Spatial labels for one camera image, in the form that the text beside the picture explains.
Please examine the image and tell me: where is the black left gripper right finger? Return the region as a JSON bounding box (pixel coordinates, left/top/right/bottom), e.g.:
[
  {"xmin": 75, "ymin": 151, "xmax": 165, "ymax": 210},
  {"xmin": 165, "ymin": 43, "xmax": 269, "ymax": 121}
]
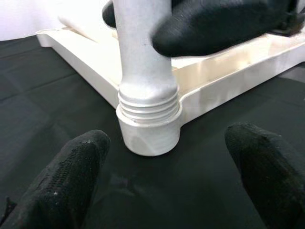
[{"xmin": 224, "ymin": 122, "xmax": 305, "ymax": 229}]

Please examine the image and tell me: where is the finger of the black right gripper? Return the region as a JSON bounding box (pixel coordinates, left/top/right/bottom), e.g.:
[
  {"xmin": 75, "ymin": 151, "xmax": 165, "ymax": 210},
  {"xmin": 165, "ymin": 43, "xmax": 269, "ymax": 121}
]
[
  {"xmin": 102, "ymin": 0, "xmax": 117, "ymax": 29},
  {"xmin": 152, "ymin": 0, "xmax": 296, "ymax": 58}
]

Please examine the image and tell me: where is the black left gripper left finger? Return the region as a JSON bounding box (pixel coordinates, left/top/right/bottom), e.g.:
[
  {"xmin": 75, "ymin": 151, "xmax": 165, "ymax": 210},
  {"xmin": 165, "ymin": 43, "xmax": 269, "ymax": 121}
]
[{"xmin": 0, "ymin": 130, "xmax": 112, "ymax": 229}]

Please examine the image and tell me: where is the white plastic table leg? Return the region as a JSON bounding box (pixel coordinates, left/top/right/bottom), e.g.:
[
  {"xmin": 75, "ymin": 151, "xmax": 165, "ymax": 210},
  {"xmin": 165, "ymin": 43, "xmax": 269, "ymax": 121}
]
[
  {"xmin": 113, "ymin": 0, "xmax": 179, "ymax": 125},
  {"xmin": 57, "ymin": 0, "xmax": 116, "ymax": 43}
]

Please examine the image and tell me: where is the white plastic table top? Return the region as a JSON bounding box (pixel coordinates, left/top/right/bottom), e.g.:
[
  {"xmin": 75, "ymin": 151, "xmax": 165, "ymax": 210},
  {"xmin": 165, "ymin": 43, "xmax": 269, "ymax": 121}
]
[{"xmin": 35, "ymin": 9, "xmax": 305, "ymax": 157}]

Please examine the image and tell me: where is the black tablecloth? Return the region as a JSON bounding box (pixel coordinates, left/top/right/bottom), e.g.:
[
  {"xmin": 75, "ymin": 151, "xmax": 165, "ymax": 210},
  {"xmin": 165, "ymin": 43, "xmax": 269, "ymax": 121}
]
[{"xmin": 0, "ymin": 38, "xmax": 305, "ymax": 229}]

